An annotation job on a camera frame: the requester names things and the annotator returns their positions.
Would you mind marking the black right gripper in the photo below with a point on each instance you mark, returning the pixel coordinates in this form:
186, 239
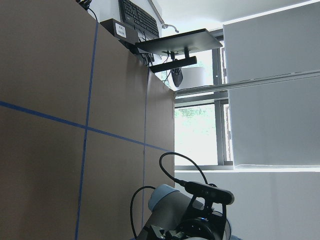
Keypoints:
190, 229

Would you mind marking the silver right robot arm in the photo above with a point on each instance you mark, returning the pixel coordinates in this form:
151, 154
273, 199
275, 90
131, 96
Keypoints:
175, 216

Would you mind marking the black soundbar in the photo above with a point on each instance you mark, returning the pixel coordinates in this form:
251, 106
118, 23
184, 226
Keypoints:
174, 64

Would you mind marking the black monitor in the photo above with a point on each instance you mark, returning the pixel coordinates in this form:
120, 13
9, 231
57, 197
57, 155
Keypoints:
194, 41

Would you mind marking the black computer keyboard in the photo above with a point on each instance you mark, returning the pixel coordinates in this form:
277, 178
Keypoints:
138, 18

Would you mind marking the black labelled box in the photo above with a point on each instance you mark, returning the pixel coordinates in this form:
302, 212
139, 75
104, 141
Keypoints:
120, 30

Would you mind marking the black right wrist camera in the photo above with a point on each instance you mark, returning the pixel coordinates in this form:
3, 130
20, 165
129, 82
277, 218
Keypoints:
210, 193

